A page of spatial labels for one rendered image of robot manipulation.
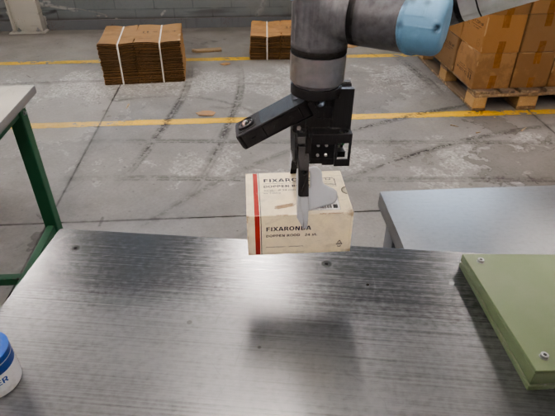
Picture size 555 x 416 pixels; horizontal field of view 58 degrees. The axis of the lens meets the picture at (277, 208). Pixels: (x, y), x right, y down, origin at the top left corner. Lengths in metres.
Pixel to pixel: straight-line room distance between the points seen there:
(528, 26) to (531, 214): 2.73
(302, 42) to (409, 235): 0.53
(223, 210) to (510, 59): 2.29
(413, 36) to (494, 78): 3.26
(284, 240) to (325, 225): 0.07
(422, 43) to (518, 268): 0.52
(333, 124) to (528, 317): 0.44
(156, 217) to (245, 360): 1.81
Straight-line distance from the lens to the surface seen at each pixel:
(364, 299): 0.89
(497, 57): 3.82
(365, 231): 2.42
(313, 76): 0.67
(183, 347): 0.82
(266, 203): 0.76
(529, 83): 4.01
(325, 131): 0.71
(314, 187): 0.72
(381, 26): 0.62
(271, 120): 0.70
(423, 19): 0.61
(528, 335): 0.86
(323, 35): 0.65
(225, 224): 2.44
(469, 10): 0.74
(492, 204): 1.21
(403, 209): 1.13
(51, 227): 2.28
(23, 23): 6.06
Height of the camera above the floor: 1.46
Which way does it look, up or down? 35 degrees down
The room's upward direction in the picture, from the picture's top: straight up
